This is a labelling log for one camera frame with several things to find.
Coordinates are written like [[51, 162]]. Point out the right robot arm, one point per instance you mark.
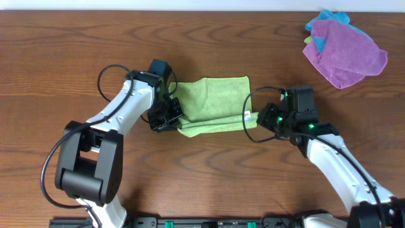
[[368, 203]]

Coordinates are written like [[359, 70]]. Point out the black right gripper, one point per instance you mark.
[[264, 116]]

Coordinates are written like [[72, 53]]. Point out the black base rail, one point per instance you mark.
[[265, 222]]

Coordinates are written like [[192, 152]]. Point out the purple microfiber cloth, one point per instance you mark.
[[343, 55]]

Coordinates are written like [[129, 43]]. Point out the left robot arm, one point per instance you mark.
[[90, 163]]

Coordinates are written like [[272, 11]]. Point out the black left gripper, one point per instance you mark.
[[173, 113]]

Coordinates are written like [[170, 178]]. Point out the green microfiber cloth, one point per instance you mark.
[[213, 105]]

